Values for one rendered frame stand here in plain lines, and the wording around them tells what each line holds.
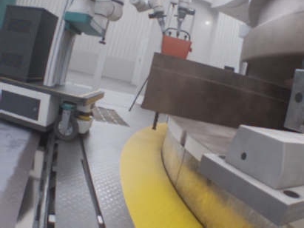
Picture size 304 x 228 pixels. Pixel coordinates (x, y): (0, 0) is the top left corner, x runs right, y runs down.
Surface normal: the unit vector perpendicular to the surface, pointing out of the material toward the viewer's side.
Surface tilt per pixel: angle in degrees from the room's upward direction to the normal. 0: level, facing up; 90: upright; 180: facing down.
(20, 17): 90
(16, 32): 90
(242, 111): 90
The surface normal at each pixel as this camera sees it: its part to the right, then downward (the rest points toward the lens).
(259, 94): 0.01, 0.09
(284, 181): 0.39, 0.16
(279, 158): -0.90, -0.17
